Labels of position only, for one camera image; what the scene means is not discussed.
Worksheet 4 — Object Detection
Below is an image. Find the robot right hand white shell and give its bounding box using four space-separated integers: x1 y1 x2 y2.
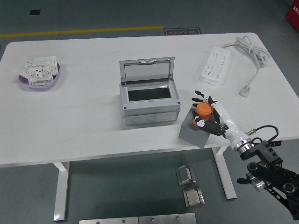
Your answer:
191 90 250 150

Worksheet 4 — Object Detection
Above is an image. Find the orange cylinder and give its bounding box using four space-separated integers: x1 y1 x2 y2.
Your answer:
192 101 214 126

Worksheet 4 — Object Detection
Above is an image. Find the grey junction box hinged lid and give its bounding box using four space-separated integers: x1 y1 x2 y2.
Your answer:
119 56 182 126

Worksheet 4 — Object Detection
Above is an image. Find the grey cube with round hole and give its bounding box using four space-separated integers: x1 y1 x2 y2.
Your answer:
178 105 211 149

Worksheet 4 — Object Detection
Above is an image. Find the white table leg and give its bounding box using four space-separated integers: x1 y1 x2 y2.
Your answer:
52 161 71 222
212 146 238 200

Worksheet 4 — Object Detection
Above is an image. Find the white power strip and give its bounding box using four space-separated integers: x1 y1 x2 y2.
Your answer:
199 46 231 87

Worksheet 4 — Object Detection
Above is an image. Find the small metal block fixture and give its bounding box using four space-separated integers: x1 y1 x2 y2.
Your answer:
175 164 197 186
182 186 206 209

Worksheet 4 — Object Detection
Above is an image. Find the dark floor sign with lettering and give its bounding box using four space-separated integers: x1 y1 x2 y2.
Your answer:
164 28 201 36

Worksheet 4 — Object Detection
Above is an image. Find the grey metal plate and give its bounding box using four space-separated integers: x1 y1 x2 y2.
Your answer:
138 212 197 224
78 217 139 224

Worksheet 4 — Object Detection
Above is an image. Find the red container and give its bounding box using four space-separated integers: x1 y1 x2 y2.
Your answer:
285 0 299 30

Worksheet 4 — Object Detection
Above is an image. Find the purple shallow bowl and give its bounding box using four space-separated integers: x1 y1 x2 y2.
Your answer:
18 62 61 91

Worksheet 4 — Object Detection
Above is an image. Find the thin white plastic card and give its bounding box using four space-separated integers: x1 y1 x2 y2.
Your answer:
13 59 35 77

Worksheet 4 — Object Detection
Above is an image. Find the white power cord with plug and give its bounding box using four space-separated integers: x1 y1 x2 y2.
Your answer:
221 35 271 98

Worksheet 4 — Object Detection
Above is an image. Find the white switch panel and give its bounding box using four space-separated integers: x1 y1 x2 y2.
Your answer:
32 55 58 75

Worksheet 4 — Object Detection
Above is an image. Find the white wall socket module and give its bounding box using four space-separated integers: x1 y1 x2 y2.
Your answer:
25 63 53 85

